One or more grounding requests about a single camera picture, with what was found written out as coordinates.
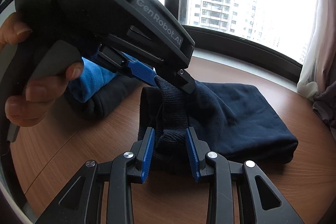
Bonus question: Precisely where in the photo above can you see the right dark curtain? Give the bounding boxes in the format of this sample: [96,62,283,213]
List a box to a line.
[313,0,335,135]

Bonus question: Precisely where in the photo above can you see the folded blue garment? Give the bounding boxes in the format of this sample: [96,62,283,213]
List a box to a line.
[68,59,124,102]

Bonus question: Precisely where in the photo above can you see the white sheer curtain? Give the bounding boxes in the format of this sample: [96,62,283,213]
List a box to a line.
[297,0,321,101]

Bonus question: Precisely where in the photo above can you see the person's left hand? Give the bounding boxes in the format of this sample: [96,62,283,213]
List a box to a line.
[0,11,85,128]

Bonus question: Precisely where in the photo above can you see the folded black garment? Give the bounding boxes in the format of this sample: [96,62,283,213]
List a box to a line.
[64,75,141,122]

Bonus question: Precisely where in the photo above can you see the navy blue sweatpants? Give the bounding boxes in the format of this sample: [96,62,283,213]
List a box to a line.
[138,76,298,167]

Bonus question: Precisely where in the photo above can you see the black window frame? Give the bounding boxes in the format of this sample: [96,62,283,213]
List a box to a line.
[163,0,304,84]

